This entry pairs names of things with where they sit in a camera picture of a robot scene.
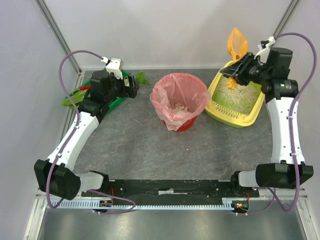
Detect orange litter scoop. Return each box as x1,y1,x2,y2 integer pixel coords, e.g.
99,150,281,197
226,27,249,90

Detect red mesh waste basket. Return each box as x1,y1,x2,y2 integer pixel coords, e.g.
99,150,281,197
152,72,209,133

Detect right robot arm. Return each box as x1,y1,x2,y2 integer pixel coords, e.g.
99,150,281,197
220,47,314,189

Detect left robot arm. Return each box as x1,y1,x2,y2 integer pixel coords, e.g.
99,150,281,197
34,70,139,200

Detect cat litter granules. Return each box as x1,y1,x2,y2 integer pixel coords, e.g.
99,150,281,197
212,78,261,115

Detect yellow green litter box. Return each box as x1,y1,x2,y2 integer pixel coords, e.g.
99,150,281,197
205,72,265,128

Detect white radish with leaves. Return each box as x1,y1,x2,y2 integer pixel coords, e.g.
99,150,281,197
134,71,151,86

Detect green plastic tray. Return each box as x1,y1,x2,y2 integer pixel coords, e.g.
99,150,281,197
70,70,129,120

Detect red chili pepper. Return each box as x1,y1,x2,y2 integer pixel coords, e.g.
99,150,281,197
79,85,91,91

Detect green leafy vegetable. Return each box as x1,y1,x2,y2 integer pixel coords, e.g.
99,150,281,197
61,87,88,110

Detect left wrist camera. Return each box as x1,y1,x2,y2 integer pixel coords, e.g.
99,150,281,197
101,57,124,79

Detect slotted cable duct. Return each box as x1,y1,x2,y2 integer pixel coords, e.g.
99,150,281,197
58,198,249,211

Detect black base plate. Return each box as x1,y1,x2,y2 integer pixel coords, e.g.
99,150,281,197
96,179,260,205

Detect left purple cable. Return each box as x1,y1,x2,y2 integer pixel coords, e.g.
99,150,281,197
46,49,137,215

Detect purple cable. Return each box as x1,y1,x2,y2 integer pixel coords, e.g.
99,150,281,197
230,32,316,217
46,49,137,215

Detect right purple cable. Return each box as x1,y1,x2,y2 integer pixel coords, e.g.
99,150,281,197
230,32,316,217

